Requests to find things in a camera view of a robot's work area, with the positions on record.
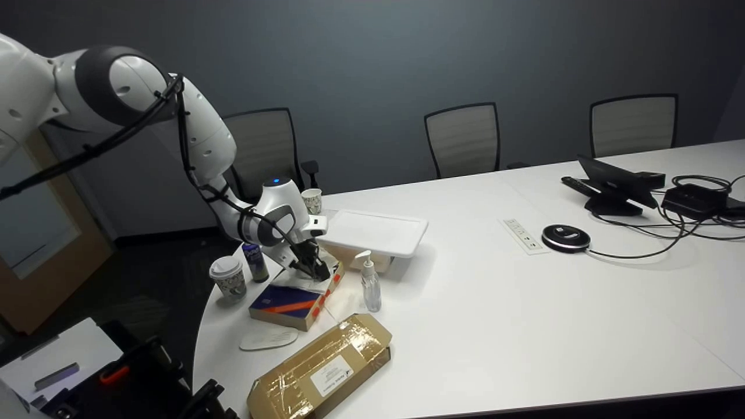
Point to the round black speakerphone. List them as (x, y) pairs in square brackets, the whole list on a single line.
[(563, 235)]

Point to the white board sheet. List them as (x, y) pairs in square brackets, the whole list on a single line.
[(71, 350)]

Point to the blue box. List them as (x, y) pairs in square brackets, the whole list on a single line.
[(291, 302)]

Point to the black power box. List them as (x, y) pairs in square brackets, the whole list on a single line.
[(695, 200)]

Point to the clear hand sanitizer bottle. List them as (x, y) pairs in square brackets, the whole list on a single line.
[(369, 282)]

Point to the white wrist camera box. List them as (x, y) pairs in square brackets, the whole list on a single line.
[(315, 224)]

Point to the white remote control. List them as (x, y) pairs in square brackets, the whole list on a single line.
[(521, 235)]

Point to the clear container with white lid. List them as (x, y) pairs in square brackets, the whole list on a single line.
[(376, 232)]

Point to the brown cardboard box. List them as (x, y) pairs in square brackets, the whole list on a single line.
[(321, 367)]

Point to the grey marker bar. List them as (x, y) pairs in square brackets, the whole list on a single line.
[(57, 375)]

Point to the black orange clamp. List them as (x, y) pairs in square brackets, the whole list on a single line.
[(114, 375)]

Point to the paper cup with white lid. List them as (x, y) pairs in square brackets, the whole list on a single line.
[(228, 278)]

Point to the black conference tablet stand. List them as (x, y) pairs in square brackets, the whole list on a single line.
[(613, 186)]

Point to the wooden door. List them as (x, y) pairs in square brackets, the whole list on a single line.
[(47, 279)]

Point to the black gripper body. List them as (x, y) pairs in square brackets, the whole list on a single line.
[(306, 253)]

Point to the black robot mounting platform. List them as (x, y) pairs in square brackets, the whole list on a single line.
[(153, 386)]

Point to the open patterned paper cup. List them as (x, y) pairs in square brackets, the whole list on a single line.
[(313, 200)]

